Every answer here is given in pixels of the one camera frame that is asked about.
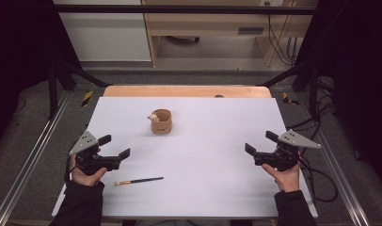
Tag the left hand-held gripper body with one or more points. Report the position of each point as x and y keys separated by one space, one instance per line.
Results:
x=85 y=142

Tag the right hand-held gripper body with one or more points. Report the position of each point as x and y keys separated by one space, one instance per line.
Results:
x=289 y=139

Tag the brown cup with small figure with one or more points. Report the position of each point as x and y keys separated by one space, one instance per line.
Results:
x=162 y=127

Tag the person's left hand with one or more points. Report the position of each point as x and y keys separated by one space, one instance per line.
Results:
x=88 y=180

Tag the person's right hand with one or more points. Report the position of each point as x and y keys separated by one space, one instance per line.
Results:
x=288 y=180

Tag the yellow clamp right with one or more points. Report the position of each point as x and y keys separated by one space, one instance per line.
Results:
x=286 y=98

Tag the yellow clamp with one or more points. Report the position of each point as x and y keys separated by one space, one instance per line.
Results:
x=286 y=98
x=87 y=98

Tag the yellow clamp left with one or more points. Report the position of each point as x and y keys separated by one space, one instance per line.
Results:
x=87 y=98

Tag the white board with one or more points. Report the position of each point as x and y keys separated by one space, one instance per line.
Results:
x=204 y=157

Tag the dark table grommet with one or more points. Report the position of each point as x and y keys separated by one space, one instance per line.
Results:
x=219 y=96

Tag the wooden table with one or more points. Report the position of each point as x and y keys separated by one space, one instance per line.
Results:
x=179 y=91

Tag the black curtain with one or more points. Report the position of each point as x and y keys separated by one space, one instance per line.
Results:
x=19 y=62
x=361 y=78

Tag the white cabinet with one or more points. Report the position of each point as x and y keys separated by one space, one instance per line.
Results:
x=107 y=37

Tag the light wooden desk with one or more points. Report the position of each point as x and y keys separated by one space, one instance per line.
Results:
x=211 y=23

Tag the black frame strut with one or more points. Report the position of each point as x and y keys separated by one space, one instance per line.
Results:
x=52 y=91
x=313 y=91

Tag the aluminium floor rail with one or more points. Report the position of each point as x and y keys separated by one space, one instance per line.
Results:
x=339 y=175
x=32 y=157

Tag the black horizontal frame bar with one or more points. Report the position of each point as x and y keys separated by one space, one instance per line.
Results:
x=179 y=9

